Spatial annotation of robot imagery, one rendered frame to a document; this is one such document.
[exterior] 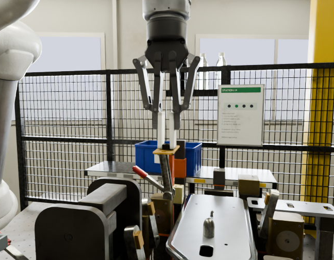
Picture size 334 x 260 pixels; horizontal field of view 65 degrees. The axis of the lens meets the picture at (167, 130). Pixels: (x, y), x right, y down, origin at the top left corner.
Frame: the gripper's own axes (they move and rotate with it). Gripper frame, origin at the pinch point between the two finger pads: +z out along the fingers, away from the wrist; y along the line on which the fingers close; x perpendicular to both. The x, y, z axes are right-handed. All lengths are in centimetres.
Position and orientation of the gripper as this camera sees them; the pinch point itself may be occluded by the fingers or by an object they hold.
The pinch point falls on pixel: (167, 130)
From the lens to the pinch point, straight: 50.4
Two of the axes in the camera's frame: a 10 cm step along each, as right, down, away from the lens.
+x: 2.1, -1.1, 9.7
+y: 9.8, 0.2, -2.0
